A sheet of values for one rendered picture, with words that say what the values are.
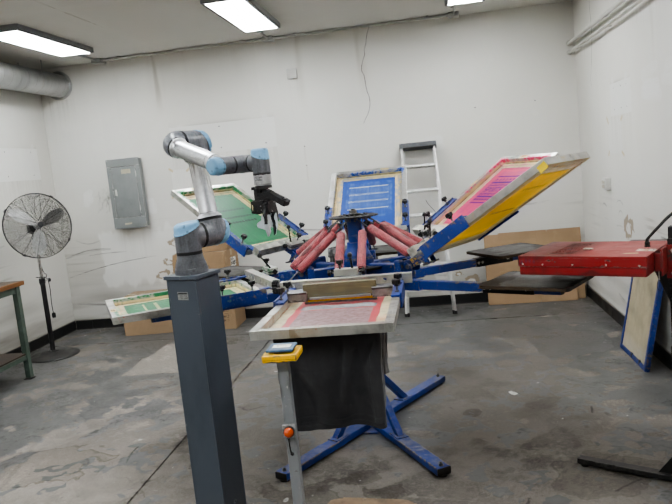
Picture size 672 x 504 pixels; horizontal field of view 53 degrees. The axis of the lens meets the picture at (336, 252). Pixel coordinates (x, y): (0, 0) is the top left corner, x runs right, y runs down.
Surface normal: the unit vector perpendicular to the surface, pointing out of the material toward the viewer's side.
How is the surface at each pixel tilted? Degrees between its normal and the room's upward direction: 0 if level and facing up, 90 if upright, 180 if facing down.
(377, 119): 90
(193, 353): 90
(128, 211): 90
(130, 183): 90
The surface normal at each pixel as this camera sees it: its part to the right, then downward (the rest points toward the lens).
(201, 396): -0.44, 0.16
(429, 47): -0.14, 0.14
